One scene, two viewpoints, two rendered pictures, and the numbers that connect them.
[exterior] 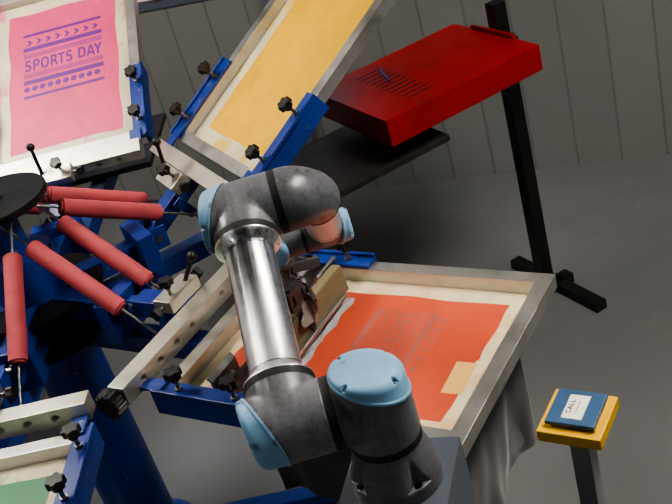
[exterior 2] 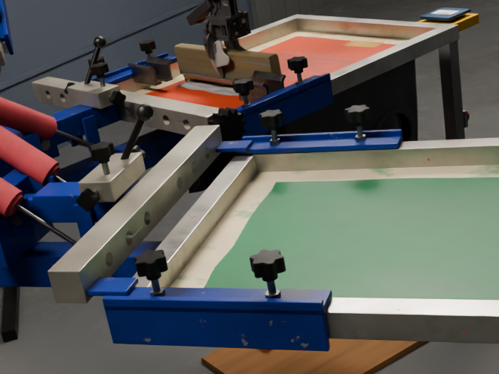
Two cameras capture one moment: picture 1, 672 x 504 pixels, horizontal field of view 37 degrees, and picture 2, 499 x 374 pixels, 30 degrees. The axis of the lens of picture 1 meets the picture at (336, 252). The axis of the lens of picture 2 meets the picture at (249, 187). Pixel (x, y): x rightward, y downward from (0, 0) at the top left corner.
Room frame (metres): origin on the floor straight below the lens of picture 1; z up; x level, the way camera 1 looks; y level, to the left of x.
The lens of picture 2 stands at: (1.48, 2.25, 1.57)
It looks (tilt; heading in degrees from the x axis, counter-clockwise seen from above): 22 degrees down; 284
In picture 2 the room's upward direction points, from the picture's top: 10 degrees counter-clockwise
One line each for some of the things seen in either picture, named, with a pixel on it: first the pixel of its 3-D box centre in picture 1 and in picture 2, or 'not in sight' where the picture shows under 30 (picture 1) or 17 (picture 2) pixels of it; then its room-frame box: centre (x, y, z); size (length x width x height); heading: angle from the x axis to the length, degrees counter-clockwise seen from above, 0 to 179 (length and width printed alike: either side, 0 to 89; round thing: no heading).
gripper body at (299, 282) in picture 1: (284, 283); (224, 13); (2.02, 0.14, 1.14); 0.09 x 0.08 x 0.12; 143
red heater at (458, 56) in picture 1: (425, 80); not in sight; (3.15, -0.45, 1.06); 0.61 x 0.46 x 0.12; 113
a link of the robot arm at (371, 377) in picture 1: (369, 399); not in sight; (1.23, 0.02, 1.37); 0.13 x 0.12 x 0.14; 89
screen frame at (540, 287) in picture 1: (356, 340); (269, 66); (1.96, 0.02, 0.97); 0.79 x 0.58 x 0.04; 53
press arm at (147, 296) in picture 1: (166, 305); (77, 121); (2.30, 0.46, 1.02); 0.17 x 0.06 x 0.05; 53
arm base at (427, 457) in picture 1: (391, 453); not in sight; (1.23, 0.01, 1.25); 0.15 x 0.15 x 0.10
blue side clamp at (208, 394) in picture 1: (210, 403); (276, 107); (1.88, 0.37, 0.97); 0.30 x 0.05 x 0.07; 53
